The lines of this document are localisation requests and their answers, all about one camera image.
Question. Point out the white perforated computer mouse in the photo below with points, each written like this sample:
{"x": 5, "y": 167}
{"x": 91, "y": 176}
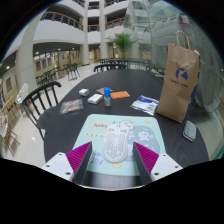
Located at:
{"x": 115, "y": 146}

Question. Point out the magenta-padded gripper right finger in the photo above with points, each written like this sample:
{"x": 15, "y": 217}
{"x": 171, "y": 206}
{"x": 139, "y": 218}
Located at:
{"x": 165, "y": 166}

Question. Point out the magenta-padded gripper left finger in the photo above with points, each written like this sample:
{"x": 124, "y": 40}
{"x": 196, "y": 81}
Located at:
{"x": 60, "y": 165}

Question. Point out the white and blue plastic packet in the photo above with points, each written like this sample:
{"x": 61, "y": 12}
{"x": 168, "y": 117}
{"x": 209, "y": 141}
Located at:
{"x": 145, "y": 105}

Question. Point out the small white square box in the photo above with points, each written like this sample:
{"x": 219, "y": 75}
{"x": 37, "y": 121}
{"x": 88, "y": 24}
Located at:
{"x": 84, "y": 92}

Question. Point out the orange flat card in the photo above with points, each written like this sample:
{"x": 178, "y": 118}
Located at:
{"x": 120, "y": 95}

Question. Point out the green potted plant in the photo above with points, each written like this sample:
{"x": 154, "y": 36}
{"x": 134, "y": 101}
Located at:
{"x": 122, "y": 41}

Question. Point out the grey smartphone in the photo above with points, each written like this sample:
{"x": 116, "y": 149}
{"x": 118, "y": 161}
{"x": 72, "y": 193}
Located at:
{"x": 190, "y": 130}

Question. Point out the black slatted chair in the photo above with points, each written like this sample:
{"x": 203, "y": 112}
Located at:
{"x": 30, "y": 96}
{"x": 110, "y": 66}

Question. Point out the white mesh chair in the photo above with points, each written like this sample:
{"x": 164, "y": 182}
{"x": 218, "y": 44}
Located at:
{"x": 22, "y": 91}
{"x": 3, "y": 121}

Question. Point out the light green printed mouse pad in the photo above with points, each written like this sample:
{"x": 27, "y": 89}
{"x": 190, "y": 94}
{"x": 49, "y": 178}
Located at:
{"x": 96, "y": 133}

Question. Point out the group of dark chairs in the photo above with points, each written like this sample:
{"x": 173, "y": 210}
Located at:
{"x": 58, "y": 73}

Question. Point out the small blue-capped bottle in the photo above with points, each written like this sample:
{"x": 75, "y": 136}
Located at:
{"x": 107, "y": 98}

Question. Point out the white rectangular box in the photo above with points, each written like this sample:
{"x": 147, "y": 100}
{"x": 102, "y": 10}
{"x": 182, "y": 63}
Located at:
{"x": 95, "y": 99}

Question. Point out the clear plastic snack bag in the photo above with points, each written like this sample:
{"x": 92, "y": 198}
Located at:
{"x": 71, "y": 106}

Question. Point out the brown paper bag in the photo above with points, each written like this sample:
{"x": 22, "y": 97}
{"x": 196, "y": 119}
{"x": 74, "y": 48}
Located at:
{"x": 176, "y": 86}

